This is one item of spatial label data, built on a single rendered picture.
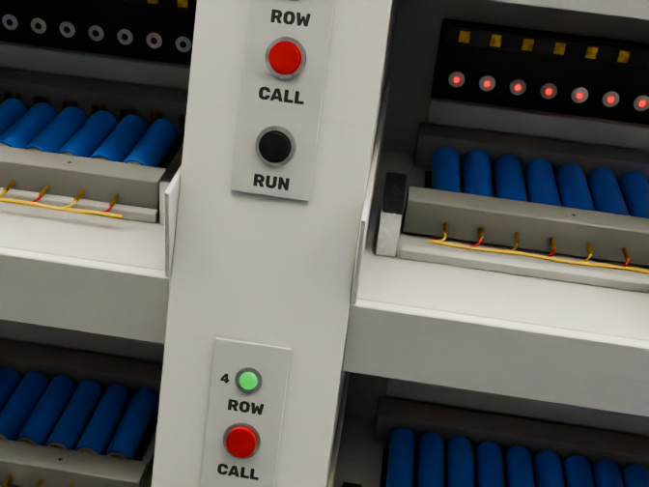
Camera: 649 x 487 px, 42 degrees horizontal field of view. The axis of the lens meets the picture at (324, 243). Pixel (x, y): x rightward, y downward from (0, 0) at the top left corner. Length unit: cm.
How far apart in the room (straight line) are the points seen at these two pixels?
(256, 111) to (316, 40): 5
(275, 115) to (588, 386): 21
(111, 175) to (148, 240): 4
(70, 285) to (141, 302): 4
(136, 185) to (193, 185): 6
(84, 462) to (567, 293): 32
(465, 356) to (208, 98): 19
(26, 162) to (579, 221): 32
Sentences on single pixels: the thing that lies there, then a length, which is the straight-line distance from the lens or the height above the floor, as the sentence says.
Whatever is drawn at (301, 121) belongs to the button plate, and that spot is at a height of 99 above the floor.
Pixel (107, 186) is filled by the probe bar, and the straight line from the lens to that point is 50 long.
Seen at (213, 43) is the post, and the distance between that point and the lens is 43.
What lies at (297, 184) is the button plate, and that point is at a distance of 42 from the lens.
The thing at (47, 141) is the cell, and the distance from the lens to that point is 55.
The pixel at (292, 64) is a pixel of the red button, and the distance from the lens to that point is 42.
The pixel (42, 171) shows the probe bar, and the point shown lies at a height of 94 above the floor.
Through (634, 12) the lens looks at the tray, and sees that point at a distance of 45.
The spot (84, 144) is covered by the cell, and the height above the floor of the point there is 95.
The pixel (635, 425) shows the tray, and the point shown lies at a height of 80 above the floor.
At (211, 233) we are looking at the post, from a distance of 44.
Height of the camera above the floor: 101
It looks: 11 degrees down
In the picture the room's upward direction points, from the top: 7 degrees clockwise
